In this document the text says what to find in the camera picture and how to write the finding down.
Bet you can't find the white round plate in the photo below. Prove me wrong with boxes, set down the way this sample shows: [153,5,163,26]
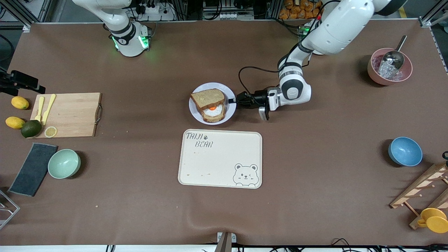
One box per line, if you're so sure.
[189,82,237,125]

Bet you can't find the fried egg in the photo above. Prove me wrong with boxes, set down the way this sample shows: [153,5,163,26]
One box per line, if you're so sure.
[204,104,224,118]

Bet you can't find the plain brown bread slice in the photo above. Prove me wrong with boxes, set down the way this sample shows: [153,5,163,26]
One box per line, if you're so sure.
[190,88,225,110]

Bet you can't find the yellow plastic fork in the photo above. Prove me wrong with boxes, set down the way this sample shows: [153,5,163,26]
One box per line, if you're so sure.
[34,97,45,122]

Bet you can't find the yellow lemon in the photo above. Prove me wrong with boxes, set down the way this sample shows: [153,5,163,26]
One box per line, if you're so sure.
[11,96,30,110]
[5,117,26,130]

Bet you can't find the yellow plastic knife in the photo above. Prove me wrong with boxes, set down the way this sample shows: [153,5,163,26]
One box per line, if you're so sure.
[42,94,56,125]

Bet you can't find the green avocado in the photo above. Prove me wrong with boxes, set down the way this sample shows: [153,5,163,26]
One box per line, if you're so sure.
[21,120,42,138]

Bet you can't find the wooden cutting board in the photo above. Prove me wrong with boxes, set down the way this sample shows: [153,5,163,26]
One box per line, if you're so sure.
[31,92,103,139]

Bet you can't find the cream bear print tray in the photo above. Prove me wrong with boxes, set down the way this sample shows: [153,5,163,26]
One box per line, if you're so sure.
[178,129,263,189]

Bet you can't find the light green bowl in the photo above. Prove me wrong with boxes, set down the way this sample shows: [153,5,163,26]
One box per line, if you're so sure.
[48,149,81,180]

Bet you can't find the dark grey cloth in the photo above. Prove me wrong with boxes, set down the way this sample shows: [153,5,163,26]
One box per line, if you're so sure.
[8,142,58,197]

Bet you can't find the orange snack packs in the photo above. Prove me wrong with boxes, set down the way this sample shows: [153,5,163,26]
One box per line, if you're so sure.
[279,0,322,20]

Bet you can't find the pink bowl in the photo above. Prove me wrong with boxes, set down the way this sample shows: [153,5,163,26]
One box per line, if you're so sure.
[367,48,413,86]

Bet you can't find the white power strip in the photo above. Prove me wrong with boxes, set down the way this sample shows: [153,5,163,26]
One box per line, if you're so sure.
[135,0,175,21]

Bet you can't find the clear ice cubes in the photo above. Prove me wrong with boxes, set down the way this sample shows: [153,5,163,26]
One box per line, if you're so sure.
[372,55,411,81]

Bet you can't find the metal scoop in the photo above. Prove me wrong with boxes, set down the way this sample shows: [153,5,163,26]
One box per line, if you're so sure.
[380,35,408,70]

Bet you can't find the blue bowl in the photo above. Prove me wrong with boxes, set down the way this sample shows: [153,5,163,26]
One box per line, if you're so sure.
[388,136,423,167]

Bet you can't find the wooden peg rack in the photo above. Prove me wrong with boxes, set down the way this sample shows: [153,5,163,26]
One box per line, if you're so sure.
[389,162,448,230]

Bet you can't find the yellow cup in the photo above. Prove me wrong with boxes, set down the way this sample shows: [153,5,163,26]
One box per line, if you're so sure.
[416,208,448,234]

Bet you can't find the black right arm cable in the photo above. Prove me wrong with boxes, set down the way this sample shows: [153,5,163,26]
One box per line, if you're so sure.
[0,33,15,70]

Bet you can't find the metal wire rack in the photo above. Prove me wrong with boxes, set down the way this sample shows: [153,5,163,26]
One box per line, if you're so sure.
[0,189,21,230]

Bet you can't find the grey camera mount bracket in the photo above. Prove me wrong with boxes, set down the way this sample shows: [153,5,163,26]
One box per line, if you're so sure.
[214,232,237,252]

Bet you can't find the black floor cables bundle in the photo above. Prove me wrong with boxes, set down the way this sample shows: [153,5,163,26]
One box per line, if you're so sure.
[266,238,448,252]

